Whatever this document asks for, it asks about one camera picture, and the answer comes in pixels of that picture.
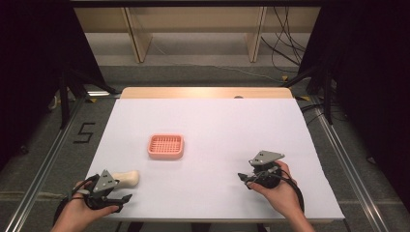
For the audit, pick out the black curtain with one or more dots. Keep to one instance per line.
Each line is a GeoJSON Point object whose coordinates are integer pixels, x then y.
{"type": "Point", "coordinates": [370, 80]}
{"type": "Point", "coordinates": [32, 64]}

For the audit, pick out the black metal stand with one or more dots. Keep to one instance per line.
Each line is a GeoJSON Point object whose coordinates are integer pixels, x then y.
{"type": "Point", "coordinates": [66, 96]}
{"type": "Point", "coordinates": [327, 93]}

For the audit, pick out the white table sheet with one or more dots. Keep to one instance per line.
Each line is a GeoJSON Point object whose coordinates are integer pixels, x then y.
{"type": "Point", "coordinates": [212, 129]}

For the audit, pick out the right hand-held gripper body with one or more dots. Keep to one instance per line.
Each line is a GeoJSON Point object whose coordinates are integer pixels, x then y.
{"type": "Point", "coordinates": [267, 167]}

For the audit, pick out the pink slatted soap dish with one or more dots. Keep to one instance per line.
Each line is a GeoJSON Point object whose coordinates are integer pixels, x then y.
{"type": "Point", "coordinates": [166, 146]}

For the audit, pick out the light wooden shelf unit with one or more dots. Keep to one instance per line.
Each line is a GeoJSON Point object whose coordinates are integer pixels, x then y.
{"type": "Point", "coordinates": [193, 19]}

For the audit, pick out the person's left hand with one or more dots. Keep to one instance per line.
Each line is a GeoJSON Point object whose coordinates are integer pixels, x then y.
{"type": "Point", "coordinates": [77, 216]}

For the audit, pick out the person's right hand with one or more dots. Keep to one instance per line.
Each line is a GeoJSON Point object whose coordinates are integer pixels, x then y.
{"type": "Point", "coordinates": [280, 196]}

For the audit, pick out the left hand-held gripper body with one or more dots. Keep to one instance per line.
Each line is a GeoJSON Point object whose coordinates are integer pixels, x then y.
{"type": "Point", "coordinates": [104, 183]}

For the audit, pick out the light wooden table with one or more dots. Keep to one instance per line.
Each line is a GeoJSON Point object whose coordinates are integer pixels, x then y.
{"type": "Point", "coordinates": [193, 92]}

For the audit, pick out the aluminium floor rail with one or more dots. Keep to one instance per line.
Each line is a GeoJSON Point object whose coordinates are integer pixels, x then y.
{"type": "Point", "coordinates": [42, 167]}
{"type": "Point", "coordinates": [351, 167]}

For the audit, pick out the black overhead frame bar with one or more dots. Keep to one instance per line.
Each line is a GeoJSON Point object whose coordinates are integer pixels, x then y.
{"type": "Point", "coordinates": [193, 3]}

